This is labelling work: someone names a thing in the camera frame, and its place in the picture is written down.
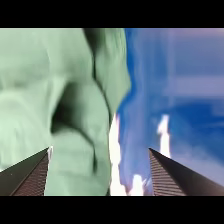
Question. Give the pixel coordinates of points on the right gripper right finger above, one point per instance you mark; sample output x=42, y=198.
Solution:
x=176, y=178

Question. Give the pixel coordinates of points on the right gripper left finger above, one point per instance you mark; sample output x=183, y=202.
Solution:
x=27, y=176

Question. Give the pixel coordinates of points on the pale green garment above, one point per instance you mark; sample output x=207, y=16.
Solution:
x=40, y=83

